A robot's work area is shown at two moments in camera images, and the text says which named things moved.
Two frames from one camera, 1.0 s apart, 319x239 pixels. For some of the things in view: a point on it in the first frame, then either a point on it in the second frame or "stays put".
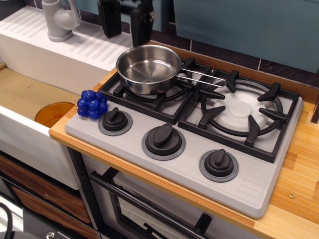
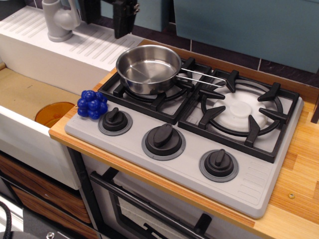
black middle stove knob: [163, 143] stays put
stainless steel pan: [152, 69] stays put
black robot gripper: [142, 19] → [124, 12]
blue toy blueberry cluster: [92, 104] stays put
